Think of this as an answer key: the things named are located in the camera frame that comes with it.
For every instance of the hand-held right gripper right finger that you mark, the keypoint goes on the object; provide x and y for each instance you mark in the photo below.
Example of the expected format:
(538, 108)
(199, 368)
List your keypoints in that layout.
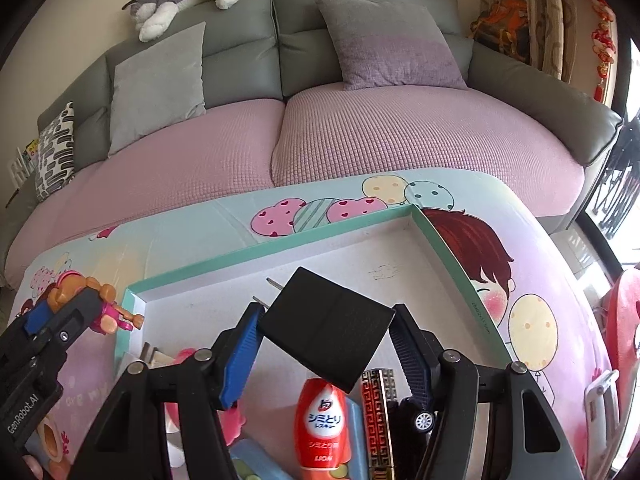
(412, 360)

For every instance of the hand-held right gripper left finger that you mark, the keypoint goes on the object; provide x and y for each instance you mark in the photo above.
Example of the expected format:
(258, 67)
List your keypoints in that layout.
(240, 360)

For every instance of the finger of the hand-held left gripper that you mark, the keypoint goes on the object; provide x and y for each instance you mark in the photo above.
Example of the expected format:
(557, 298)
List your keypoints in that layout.
(75, 325)
(36, 321)

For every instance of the pink orange figurine toy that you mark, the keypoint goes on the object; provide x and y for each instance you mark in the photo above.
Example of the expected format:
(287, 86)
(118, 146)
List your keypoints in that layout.
(107, 310)

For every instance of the black toy car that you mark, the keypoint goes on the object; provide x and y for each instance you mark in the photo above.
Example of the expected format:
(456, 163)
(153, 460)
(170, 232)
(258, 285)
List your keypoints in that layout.
(420, 422)

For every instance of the teal cardboard box tray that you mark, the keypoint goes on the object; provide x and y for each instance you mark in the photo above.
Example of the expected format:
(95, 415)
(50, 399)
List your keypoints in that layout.
(210, 280)

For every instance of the square power adapter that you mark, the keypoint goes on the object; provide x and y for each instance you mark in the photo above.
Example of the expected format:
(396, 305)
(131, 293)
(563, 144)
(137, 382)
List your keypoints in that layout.
(330, 330)

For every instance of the orange blue folding toy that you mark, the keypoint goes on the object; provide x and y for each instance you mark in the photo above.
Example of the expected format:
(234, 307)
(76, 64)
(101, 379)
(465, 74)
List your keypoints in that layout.
(352, 440)
(260, 462)

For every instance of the red white bottle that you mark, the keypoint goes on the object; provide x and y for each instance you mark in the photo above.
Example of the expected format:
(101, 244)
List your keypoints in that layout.
(320, 425)

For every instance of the stack of books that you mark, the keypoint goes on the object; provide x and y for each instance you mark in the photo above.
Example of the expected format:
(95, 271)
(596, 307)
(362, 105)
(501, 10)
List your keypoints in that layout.
(22, 162)

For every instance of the black white patterned pillow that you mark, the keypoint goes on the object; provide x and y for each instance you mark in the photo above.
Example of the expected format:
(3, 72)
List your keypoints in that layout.
(55, 152)

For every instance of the pink plastic stool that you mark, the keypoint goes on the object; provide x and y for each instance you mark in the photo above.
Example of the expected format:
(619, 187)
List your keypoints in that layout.
(625, 340)

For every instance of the pink sofa cover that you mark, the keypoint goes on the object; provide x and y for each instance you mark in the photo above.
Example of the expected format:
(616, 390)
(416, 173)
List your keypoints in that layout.
(400, 140)

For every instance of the light grey pillow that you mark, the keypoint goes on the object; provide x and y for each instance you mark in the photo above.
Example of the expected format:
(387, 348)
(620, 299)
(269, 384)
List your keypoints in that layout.
(155, 90)

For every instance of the black metal rack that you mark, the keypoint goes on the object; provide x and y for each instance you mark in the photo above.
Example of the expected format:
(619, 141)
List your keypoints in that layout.
(620, 180)

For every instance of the grey purple pillow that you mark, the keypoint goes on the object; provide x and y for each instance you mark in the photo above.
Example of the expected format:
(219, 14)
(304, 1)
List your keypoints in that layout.
(395, 45)

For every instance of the grey white plush dog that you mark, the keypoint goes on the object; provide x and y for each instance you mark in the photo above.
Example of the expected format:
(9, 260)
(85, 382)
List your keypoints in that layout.
(170, 0)

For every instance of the orange bag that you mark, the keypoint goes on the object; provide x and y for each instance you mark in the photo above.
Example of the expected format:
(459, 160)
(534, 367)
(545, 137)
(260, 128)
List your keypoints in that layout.
(500, 25)

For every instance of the grey sofa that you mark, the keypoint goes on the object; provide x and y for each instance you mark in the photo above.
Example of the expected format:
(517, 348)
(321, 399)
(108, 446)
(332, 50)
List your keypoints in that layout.
(350, 15)

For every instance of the red hanging knot decoration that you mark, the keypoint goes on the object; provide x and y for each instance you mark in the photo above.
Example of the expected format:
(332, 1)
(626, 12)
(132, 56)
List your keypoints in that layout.
(602, 45)

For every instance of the beige patterned curtain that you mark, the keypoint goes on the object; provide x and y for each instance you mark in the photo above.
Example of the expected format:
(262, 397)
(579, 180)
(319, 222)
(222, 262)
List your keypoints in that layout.
(545, 15)

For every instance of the white grey frame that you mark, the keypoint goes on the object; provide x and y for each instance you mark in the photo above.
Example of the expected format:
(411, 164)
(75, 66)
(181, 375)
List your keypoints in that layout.
(602, 420)

